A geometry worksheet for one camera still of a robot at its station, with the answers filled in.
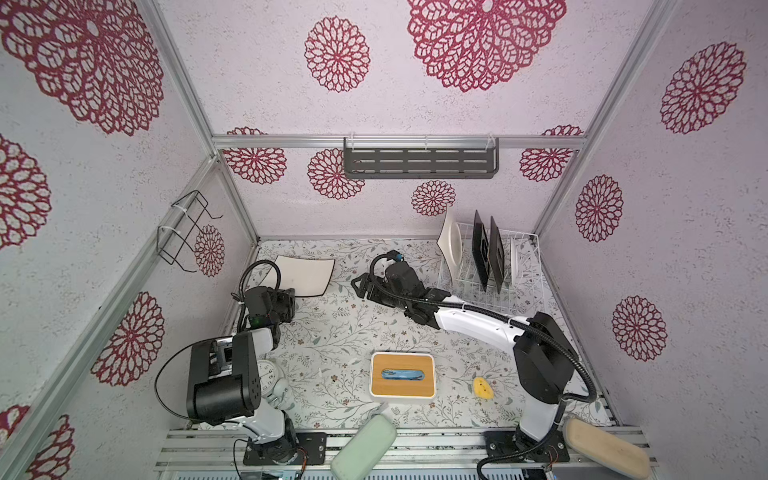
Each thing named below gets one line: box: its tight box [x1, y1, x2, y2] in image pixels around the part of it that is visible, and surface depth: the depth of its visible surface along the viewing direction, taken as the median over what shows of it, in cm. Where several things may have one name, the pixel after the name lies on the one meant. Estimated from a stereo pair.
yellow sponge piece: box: [473, 377, 495, 400], surface depth 83 cm
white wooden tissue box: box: [369, 352, 437, 400], surface depth 83 cm
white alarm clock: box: [258, 359, 294, 410], surface depth 82 cm
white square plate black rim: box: [436, 207, 464, 284], surface depth 98 cm
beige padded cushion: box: [562, 417, 652, 480], surface depth 72 cm
